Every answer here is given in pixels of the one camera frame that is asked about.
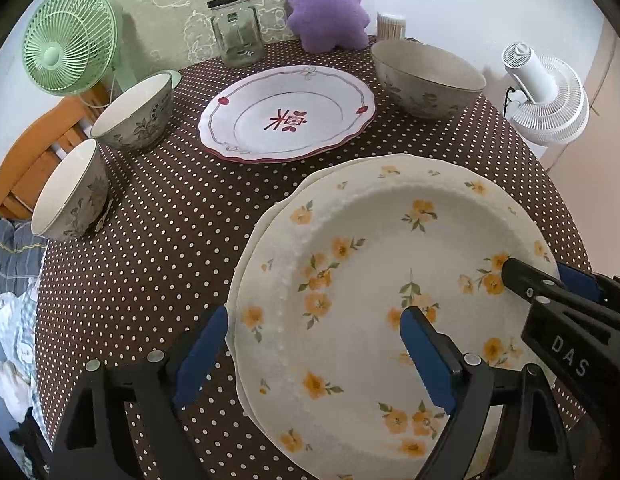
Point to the green patterned wall sheet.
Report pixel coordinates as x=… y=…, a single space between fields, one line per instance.
x=165 y=20

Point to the grey floral bowl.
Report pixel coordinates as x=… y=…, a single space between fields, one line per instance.
x=425 y=67
x=140 y=120
x=65 y=185

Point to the white desk fan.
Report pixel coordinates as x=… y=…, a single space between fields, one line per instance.
x=565 y=105

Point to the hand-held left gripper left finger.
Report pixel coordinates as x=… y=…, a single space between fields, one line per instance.
x=205 y=355

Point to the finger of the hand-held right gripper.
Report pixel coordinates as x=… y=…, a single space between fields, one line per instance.
x=580 y=282
x=527 y=280

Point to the blue plaid blanket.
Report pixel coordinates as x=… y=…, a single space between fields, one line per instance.
x=17 y=255

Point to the yellow floral plate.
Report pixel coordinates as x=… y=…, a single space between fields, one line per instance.
x=370 y=270
x=247 y=255

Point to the green desk fan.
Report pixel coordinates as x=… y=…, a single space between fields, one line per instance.
x=52 y=55

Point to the brown polka dot tablecloth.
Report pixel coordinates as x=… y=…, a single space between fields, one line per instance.
x=190 y=235

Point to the light blue checked cloth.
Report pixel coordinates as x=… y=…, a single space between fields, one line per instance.
x=20 y=340

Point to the glass jar with black lid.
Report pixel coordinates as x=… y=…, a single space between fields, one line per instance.
x=235 y=35

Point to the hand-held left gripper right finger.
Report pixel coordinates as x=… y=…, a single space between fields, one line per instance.
x=425 y=360

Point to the toothpick container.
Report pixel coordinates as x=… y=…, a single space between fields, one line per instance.
x=391 y=25

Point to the white plate with red print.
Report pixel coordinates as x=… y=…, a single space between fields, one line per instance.
x=290 y=105

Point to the wooden chair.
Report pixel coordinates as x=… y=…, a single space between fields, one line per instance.
x=35 y=145

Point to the purple plush toy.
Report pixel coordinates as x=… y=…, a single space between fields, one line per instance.
x=325 y=10

